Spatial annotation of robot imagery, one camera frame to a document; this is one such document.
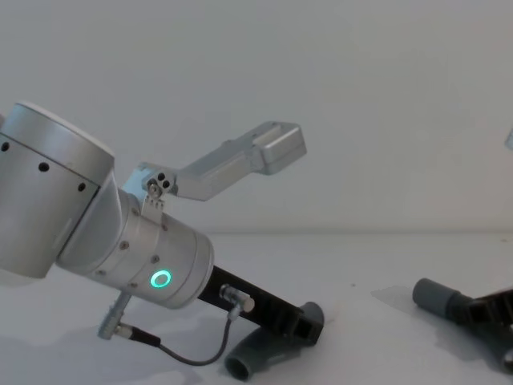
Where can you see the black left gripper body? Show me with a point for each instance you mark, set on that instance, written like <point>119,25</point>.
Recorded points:
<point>256,298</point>

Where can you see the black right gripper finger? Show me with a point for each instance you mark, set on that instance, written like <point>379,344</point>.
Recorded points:
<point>504,355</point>
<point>487,309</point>

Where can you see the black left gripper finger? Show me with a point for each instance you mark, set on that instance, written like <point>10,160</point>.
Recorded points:
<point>308,331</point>

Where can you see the grey straight pipe fitting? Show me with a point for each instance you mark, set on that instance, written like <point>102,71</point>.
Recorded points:
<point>437,298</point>

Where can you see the grey elbow pipe fitting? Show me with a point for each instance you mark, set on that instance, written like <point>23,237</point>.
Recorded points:
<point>256,353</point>

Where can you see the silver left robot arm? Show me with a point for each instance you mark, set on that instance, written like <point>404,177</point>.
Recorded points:
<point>60,180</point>

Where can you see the white table cloth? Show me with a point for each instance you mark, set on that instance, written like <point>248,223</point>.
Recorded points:
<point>380,353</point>

